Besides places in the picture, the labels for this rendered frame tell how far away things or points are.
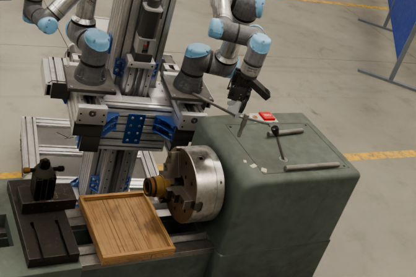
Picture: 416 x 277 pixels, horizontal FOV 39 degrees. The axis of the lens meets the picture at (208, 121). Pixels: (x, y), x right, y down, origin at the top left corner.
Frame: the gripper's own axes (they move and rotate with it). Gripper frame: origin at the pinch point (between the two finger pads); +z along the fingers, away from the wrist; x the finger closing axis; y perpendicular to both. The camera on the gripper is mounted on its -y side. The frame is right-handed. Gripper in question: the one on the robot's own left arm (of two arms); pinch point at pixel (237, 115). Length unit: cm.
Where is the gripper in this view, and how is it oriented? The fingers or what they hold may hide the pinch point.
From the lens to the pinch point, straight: 235.3
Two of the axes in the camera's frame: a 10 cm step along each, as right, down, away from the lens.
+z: -2.9, 7.9, 5.4
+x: 0.0, 5.7, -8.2
